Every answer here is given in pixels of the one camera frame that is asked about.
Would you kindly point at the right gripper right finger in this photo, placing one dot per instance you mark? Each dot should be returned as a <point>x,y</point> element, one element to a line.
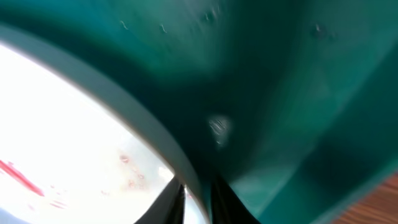
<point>226,207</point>

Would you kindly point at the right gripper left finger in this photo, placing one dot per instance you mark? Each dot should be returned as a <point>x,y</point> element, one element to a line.
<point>168,208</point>

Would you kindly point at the white plate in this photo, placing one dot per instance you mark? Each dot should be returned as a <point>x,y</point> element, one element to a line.
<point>76,147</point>

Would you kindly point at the teal plastic tray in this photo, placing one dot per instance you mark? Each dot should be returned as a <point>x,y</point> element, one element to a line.
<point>293,103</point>

